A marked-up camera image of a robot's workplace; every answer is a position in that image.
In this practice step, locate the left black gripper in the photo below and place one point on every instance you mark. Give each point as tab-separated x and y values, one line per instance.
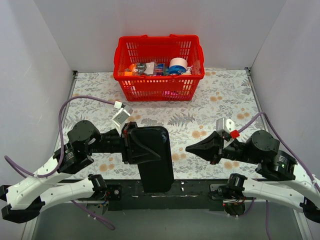
126	144

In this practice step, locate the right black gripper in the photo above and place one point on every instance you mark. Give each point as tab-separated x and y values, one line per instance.
219	146

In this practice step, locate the black zippered tool case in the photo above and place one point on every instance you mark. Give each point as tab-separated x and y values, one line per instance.
158	176

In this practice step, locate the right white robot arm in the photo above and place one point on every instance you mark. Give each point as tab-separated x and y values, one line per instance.
287	183

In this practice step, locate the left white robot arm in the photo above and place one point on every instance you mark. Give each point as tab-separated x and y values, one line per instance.
41	190

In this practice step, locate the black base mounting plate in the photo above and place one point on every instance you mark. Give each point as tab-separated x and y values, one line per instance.
188	194

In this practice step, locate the floral patterned table mat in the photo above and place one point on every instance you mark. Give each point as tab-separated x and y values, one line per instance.
222	93

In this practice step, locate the orange small box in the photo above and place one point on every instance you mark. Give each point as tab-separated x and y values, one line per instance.
128	73

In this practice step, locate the colourful packaged item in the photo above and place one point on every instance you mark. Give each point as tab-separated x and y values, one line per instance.
160	69

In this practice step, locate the red plastic shopping basket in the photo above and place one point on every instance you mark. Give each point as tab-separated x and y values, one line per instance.
158	49

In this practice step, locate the white tape roll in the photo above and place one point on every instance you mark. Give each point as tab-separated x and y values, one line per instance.
177	66

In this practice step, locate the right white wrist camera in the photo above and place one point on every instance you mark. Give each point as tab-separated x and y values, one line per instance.
226	125

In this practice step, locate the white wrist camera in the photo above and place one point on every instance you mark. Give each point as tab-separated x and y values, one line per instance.
226	125
119	119

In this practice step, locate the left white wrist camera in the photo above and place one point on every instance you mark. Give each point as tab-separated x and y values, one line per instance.
119	119

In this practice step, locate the aluminium frame rail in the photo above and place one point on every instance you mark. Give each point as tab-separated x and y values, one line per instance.
180	217

